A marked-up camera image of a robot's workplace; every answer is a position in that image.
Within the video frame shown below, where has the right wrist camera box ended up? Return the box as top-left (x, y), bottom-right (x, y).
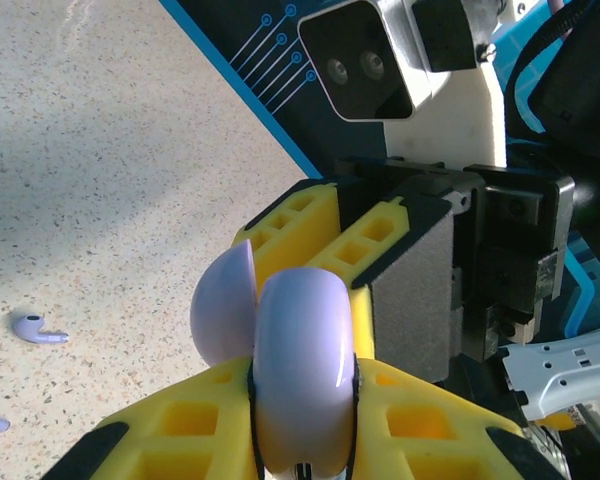
top-left (297, 0), bottom-right (510, 169)

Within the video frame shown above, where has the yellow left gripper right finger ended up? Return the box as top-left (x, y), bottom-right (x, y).
top-left (350, 357), bottom-right (569, 480)

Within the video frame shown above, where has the purple earbud charging case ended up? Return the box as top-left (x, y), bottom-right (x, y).
top-left (189, 238), bottom-right (357, 479)

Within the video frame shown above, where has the blue table side rail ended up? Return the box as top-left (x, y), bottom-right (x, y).
top-left (158, 0), bottom-right (326, 180)

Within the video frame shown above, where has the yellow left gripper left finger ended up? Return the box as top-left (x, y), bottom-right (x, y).
top-left (39, 355), bottom-right (265, 480)

